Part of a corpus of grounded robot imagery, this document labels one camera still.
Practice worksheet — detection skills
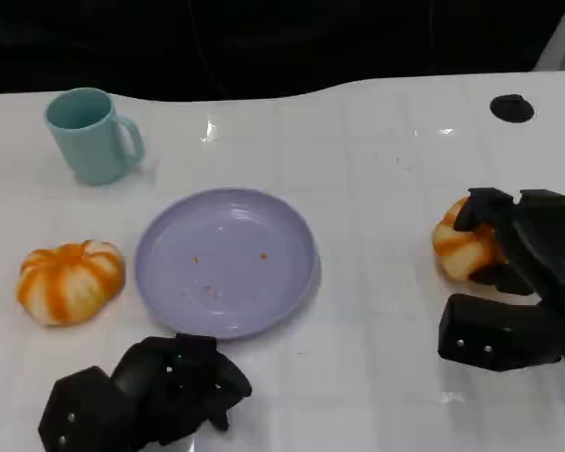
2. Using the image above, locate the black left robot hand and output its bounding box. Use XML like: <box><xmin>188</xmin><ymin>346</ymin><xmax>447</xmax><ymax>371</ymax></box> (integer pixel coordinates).
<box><xmin>109</xmin><ymin>332</ymin><xmax>253</xmax><ymax>446</ymax></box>

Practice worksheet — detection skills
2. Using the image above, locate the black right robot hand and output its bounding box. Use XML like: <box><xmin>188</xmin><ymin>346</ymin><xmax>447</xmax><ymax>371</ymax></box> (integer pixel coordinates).
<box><xmin>453</xmin><ymin>186</ymin><xmax>565</xmax><ymax>307</ymax></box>

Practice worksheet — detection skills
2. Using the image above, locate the orange white toy bread roll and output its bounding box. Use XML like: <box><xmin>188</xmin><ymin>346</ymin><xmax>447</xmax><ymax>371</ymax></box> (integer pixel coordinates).
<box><xmin>431</xmin><ymin>196</ymin><xmax>509</xmax><ymax>283</ymax></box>
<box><xmin>16</xmin><ymin>239</ymin><xmax>126</xmax><ymax>328</ymax></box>

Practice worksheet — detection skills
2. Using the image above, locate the lilac plate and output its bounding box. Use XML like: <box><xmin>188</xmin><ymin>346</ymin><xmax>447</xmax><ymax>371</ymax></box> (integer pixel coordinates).
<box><xmin>134</xmin><ymin>187</ymin><xmax>321</xmax><ymax>341</ymax></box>

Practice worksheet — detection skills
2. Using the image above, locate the black round table grommet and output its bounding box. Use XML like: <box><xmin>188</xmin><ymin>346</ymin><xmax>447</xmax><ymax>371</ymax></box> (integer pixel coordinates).
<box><xmin>489</xmin><ymin>93</ymin><xmax>536</xmax><ymax>125</ymax></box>

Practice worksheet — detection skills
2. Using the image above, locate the pale green mug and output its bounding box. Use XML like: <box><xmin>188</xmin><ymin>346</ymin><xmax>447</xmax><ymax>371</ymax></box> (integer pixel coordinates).
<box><xmin>44</xmin><ymin>87</ymin><xmax>146</xmax><ymax>186</ymax></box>

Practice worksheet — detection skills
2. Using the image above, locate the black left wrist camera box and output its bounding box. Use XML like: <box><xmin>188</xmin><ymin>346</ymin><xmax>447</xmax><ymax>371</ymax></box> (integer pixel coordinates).
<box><xmin>37</xmin><ymin>365</ymin><xmax>142</xmax><ymax>452</ymax></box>

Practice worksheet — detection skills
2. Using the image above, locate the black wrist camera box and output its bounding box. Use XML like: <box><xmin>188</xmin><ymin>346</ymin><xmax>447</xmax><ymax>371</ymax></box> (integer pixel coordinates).
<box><xmin>37</xmin><ymin>365</ymin><xmax>142</xmax><ymax>452</ymax></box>
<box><xmin>436</xmin><ymin>293</ymin><xmax>565</xmax><ymax>375</ymax></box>

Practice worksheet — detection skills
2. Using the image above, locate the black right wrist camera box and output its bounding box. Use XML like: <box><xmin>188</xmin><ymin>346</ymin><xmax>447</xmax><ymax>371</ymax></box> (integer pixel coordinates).
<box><xmin>436</xmin><ymin>293</ymin><xmax>565</xmax><ymax>375</ymax></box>

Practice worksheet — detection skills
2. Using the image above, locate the white frame post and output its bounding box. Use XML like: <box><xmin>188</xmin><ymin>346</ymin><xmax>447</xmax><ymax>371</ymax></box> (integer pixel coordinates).
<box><xmin>534</xmin><ymin>0</ymin><xmax>565</xmax><ymax>72</ymax></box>

